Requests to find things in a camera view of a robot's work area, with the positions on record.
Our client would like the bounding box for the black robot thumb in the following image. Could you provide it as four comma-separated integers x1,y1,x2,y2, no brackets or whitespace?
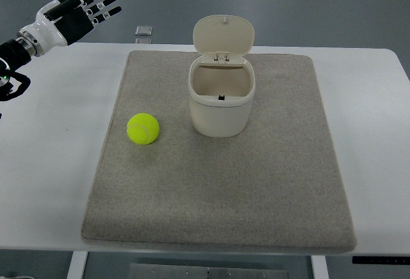
44,0,82,21

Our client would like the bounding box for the cream lidded plastic bin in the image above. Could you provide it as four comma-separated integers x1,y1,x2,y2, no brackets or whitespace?
188,15,256,138

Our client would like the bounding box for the white right table leg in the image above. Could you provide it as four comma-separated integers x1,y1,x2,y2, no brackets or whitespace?
311,255,329,279

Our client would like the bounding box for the white left table leg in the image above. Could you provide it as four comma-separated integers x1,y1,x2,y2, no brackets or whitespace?
67,251,88,279

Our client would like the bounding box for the white table leg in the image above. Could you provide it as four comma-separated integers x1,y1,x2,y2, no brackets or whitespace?
311,255,329,279
67,251,88,279

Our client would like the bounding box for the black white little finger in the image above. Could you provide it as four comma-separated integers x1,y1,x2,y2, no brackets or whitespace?
90,6,122,26

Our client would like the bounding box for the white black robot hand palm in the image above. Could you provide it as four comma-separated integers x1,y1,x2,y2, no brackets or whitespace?
18,0,94,56

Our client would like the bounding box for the beige fabric mat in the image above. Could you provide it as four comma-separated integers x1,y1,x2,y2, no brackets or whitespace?
81,51,356,253

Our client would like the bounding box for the black table control panel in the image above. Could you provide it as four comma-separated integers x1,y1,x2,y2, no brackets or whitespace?
352,256,410,266

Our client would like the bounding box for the yellow-green tennis ball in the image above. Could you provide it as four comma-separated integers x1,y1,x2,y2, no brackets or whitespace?
127,113,160,145

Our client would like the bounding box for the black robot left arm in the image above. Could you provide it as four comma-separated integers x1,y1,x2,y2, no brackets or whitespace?
1,0,122,102

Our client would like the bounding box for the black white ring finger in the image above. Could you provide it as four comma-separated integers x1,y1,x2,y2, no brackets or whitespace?
85,0,116,15

